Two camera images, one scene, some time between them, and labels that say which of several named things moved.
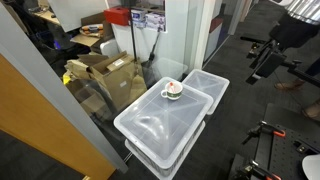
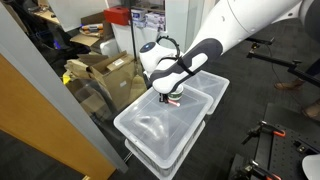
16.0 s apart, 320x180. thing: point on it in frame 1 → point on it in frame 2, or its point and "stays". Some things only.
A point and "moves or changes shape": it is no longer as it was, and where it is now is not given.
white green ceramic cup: (172, 91) stays
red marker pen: (172, 87) moves or changes shape
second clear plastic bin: (207, 83) stays
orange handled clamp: (263, 126) stays
